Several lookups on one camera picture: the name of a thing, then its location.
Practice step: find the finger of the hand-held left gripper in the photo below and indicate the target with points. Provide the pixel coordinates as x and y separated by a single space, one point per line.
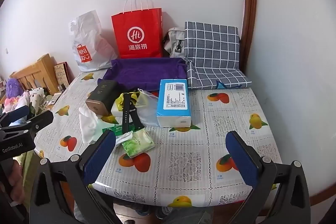
18 111
39 121

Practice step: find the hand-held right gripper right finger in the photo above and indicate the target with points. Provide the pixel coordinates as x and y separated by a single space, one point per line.
241 161

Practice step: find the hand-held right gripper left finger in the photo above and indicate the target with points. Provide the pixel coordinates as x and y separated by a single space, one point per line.
99 155

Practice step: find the green sachet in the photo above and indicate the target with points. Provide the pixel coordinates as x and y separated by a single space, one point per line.
115 129

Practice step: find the white tissue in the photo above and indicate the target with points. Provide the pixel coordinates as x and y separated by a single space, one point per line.
88 124

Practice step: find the green wet wipes pack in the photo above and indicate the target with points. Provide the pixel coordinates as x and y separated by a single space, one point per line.
136 145

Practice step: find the white sponge block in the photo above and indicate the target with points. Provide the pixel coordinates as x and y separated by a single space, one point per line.
114 109

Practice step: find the yellow mesh pouch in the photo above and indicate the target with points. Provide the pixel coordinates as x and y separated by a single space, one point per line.
119 103

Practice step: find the clear plastic bag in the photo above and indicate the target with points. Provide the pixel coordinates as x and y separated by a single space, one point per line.
147 111

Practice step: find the purple cloth tray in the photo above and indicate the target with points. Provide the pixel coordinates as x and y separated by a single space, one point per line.
141 71

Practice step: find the person's left hand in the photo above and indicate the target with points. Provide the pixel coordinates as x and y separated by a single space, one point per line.
17 179

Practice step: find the colourful printed bedding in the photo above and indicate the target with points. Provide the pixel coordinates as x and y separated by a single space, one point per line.
11 106

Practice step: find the white spotted cloth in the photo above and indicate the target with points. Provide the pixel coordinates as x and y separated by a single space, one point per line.
36 96

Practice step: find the purple plush toy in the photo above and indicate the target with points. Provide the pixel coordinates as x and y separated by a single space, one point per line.
13 87

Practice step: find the small black box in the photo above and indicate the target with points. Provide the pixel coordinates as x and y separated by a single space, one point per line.
62 88

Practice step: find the wooden headboard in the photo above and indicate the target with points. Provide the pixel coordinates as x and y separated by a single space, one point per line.
39 71

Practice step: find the patterned book box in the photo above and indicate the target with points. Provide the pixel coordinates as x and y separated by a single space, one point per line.
61 73

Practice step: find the fruit print tablecloth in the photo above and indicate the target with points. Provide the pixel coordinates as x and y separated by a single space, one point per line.
183 161

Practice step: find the dark box with bronze end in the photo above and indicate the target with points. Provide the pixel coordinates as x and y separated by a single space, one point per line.
103 94

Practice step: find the blue tissue pack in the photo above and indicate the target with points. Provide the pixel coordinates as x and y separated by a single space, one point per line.
173 100

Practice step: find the white plastic shopping bag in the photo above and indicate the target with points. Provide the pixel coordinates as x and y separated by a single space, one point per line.
89 35

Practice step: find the grey checked seat cushion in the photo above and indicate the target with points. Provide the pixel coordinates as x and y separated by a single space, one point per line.
210 43

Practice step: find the red paper carrier bag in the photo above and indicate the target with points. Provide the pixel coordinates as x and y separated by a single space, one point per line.
136 29

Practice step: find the beige canvas bag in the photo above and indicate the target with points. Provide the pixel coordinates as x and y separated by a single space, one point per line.
173 40

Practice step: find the wooden door frame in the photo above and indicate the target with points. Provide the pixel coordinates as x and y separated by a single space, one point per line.
249 3

